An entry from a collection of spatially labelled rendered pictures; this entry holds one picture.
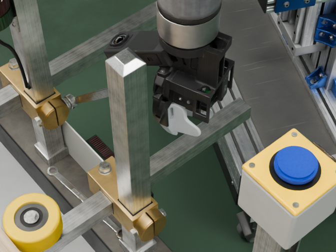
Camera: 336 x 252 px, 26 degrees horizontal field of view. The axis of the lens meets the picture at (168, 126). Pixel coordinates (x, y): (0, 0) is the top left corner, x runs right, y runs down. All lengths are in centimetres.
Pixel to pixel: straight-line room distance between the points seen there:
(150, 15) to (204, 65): 46
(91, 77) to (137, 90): 152
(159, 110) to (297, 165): 32
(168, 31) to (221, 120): 38
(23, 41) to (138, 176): 26
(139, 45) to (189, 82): 8
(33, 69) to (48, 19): 146
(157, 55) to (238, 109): 34
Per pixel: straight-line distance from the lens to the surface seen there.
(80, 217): 110
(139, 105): 90
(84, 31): 253
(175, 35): 84
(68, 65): 125
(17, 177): 142
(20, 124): 139
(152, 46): 91
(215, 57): 86
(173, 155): 116
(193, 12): 81
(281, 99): 207
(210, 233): 204
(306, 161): 68
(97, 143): 134
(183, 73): 92
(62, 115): 120
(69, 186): 129
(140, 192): 105
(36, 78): 115
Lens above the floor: 177
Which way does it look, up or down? 52 degrees down
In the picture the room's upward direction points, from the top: straight up
